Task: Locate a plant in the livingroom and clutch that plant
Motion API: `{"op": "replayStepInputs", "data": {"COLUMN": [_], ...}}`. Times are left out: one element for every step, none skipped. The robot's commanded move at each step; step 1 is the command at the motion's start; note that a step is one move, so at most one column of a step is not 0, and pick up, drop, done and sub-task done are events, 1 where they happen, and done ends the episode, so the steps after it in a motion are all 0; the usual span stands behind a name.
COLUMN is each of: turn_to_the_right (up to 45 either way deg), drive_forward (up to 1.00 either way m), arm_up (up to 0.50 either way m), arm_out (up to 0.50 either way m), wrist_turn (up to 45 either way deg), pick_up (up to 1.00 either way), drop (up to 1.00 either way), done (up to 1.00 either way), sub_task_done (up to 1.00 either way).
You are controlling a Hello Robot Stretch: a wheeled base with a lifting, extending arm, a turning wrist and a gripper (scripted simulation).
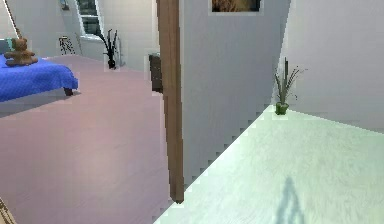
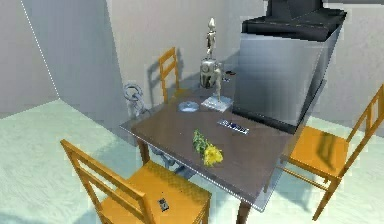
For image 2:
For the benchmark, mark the orange wooden chair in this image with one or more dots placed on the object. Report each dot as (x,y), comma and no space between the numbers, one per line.
(166,196)
(168,66)
(316,150)

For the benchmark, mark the small dark phone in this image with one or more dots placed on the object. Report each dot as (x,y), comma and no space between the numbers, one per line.
(163,204)

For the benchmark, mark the large grey metal box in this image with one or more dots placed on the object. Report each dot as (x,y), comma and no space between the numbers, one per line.
(276,73)

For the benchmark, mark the yellow flower green plant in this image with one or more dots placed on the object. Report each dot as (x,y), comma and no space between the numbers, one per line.
(206,150)

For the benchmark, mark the dark brown wooden table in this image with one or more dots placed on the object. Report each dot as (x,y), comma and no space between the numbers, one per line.
(240,156)

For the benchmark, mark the grey round dish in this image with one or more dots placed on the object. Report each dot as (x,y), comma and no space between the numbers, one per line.
(188,106)

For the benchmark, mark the grey humanoid statue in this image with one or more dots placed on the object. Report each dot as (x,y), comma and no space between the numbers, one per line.
(213,73)

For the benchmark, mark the dark remote control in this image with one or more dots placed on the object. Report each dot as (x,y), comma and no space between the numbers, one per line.
(233,126)

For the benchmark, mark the small dark flat object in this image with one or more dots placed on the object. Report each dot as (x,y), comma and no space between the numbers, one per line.
(230,72)

